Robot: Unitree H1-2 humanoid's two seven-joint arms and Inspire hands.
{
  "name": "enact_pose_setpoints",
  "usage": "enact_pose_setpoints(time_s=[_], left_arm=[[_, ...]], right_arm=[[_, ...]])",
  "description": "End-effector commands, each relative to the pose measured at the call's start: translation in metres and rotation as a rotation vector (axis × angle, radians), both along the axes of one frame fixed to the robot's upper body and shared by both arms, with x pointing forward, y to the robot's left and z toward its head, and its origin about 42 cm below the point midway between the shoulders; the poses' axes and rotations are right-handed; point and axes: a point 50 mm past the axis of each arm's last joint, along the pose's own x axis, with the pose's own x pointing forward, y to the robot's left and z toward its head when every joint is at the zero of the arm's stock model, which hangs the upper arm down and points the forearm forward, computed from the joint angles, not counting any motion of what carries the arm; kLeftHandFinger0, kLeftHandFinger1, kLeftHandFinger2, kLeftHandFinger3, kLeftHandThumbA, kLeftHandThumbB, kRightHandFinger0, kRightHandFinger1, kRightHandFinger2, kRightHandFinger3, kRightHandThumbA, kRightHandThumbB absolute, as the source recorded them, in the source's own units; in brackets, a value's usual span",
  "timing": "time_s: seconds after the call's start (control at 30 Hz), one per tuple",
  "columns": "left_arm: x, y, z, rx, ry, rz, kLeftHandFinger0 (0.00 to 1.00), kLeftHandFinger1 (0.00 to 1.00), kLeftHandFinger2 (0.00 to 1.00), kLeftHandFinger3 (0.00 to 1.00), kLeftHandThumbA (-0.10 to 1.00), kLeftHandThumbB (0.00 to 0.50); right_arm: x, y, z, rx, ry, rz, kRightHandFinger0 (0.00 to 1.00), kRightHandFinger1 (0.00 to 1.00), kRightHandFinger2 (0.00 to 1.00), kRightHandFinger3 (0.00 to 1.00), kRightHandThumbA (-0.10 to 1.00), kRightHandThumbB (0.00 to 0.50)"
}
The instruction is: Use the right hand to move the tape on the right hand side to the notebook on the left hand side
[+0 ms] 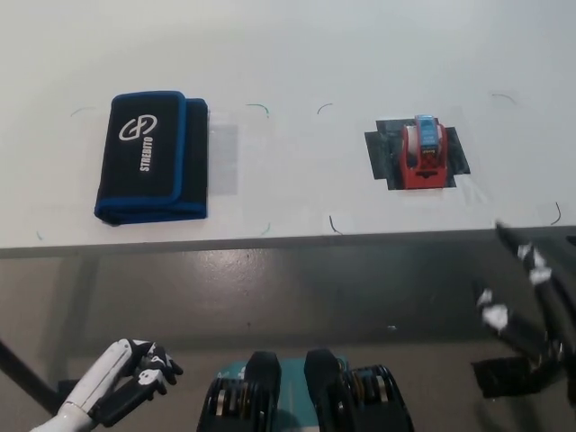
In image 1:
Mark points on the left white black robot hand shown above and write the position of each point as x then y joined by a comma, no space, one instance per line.
108,373

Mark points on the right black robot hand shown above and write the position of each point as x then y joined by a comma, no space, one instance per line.
549,315

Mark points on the red tape dispenser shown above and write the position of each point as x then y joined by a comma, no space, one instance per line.
423,173

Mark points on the black blue-trimmed Strebito notebook case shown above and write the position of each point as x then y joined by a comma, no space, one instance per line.
148,171

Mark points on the black tape patch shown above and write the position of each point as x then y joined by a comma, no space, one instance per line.
382,153

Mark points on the black ribbed robot body block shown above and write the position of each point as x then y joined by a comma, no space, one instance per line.
360,396
252,391

